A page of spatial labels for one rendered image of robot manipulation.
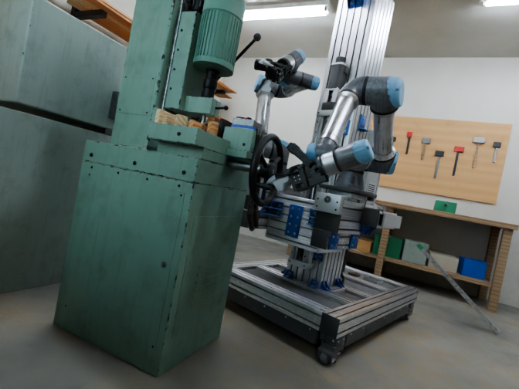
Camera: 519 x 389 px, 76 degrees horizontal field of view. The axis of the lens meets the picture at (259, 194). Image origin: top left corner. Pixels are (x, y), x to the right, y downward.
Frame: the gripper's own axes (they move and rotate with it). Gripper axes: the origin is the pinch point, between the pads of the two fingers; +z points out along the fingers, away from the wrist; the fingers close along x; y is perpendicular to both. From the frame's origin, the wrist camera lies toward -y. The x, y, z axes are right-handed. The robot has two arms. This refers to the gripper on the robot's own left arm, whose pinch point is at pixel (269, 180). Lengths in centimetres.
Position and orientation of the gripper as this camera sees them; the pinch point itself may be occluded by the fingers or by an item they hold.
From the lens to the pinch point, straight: 117.1
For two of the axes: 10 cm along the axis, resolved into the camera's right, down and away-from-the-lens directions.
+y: 2.7, 9.5, -1.6
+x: 4.5, 0.2, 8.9
